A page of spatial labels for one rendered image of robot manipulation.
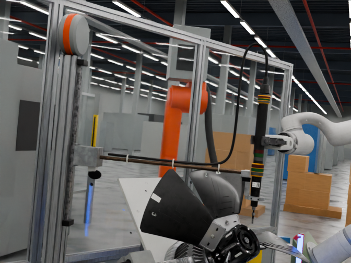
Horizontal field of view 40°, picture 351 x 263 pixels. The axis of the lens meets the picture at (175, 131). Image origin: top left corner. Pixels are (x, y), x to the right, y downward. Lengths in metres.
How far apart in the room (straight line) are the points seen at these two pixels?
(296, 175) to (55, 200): 9.44
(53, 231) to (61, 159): 0.27
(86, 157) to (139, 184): 0.23
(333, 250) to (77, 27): 1.48
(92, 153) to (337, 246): 1.20
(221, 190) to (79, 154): 0.54
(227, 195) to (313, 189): 9.27
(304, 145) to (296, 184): 9.15
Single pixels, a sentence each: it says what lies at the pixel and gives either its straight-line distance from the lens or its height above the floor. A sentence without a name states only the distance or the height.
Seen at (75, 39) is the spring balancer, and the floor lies 1.85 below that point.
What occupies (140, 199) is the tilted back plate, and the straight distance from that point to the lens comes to 1.85.
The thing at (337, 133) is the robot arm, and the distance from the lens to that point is 1.93.
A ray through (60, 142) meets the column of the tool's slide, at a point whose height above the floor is 1.48.
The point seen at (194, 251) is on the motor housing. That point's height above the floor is 1.16.
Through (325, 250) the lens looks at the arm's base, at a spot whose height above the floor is 1.07.
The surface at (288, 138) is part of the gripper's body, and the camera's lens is 1.80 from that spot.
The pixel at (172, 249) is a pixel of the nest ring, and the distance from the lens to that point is 1.77.
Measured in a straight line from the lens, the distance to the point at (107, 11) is 2.14.
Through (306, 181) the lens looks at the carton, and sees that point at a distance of 11.04.
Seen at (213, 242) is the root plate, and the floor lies 1.20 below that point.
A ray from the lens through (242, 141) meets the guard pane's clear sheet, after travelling 2.85.
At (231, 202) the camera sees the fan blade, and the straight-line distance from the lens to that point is 1.78.
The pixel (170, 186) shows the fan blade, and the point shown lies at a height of 1.38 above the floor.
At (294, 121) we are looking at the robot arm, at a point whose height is 1.63.
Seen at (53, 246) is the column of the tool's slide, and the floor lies 1.09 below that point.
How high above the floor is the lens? 1.57
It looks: level
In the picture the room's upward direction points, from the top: 5 degrees clockwise
